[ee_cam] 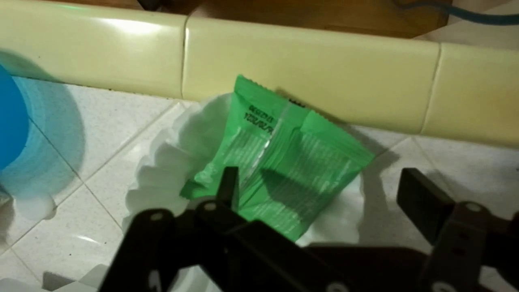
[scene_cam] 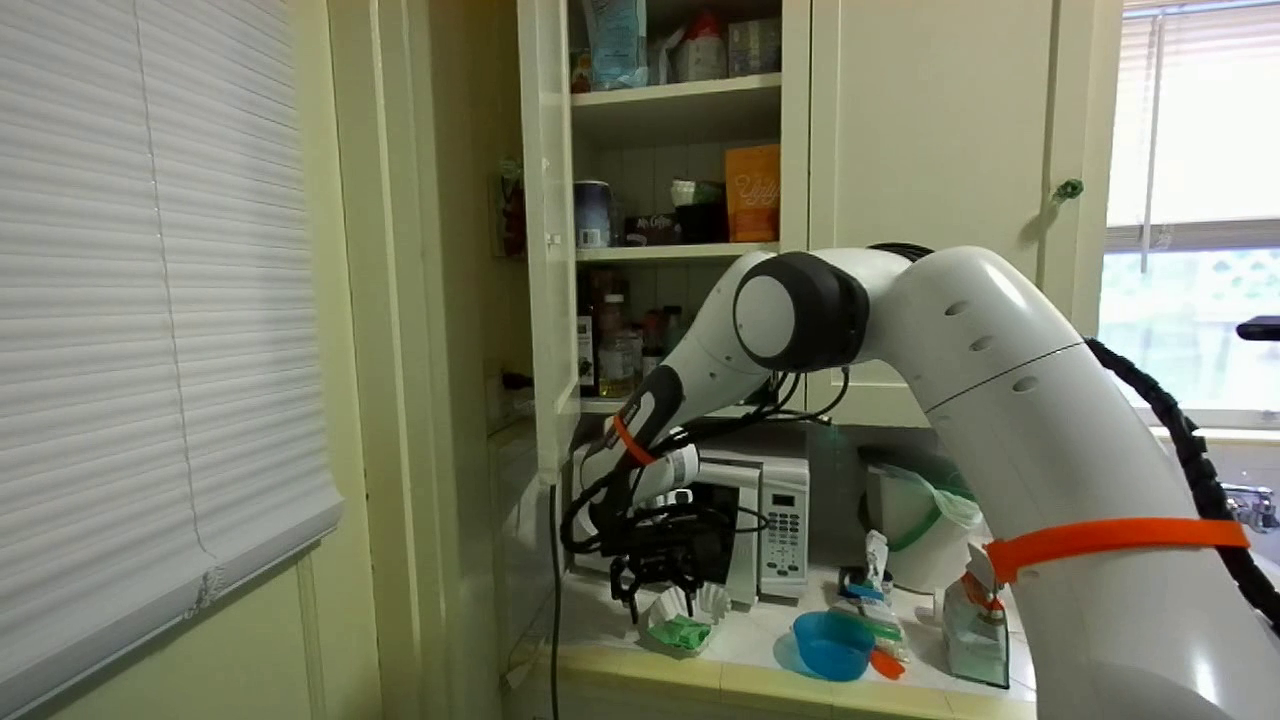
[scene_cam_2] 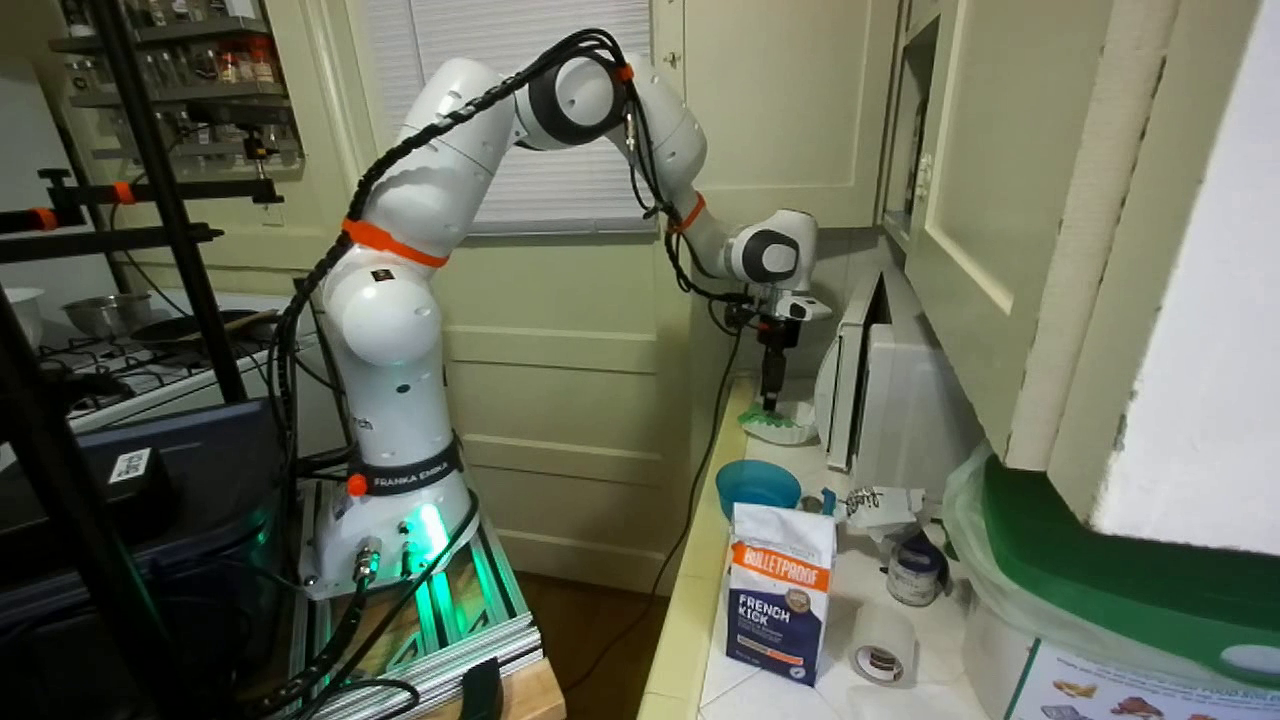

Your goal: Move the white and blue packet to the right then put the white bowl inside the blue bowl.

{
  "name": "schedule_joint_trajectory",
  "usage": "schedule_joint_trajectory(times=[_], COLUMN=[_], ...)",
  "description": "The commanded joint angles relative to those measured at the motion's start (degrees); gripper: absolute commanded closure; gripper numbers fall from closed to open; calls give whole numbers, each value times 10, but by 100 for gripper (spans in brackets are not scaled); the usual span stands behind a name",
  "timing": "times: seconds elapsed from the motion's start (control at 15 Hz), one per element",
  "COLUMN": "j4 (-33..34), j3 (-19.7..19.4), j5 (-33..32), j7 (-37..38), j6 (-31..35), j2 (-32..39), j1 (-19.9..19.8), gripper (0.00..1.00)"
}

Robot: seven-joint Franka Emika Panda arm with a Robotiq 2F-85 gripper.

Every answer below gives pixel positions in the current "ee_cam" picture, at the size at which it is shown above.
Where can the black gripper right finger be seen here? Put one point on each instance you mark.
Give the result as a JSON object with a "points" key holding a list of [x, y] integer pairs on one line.
{"points": [[470, 249]]}

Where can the green plastic packet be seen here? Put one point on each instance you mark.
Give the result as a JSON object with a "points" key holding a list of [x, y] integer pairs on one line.
{"points": [[292, 163]]}

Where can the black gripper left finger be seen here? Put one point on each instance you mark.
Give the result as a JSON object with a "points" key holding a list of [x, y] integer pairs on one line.
{"points": [[188, 254]]}

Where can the blue plastic bowl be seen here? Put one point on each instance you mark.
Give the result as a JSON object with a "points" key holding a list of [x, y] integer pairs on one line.
{"points": [[26, 147]]}

